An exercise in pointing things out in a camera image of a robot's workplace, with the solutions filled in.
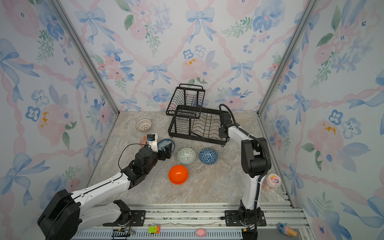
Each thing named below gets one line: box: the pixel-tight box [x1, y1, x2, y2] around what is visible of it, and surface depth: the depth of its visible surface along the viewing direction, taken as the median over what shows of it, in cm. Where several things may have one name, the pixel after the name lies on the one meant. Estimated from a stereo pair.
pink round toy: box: [196, 228, 207, 237], surface depth 71 cm
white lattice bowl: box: [135, 118, 153, 132], surface depth 112 cm
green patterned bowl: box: [177, 147, 197, 165], surface depth 96 cm
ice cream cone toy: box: [277, 222, 298, 238], surface depth 71 cm
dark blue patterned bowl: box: [199, 147, 219, 165], surface depth 96 cm
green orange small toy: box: [148, 225, 161, 234], surface depth 71 cm
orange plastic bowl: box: [168, 164, 189, 185], surface depth 86 cm
